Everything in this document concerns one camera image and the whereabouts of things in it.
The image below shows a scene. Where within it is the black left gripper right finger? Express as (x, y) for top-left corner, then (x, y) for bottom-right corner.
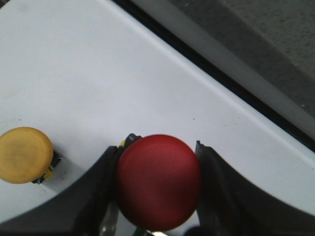
(195, 141), (315, 236)

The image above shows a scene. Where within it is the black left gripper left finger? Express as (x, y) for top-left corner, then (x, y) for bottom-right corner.
(0, 145), (121, 236)

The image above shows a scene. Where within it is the grey speckled stone shelf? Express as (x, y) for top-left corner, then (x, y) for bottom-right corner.
(130, 0), (315, 123)

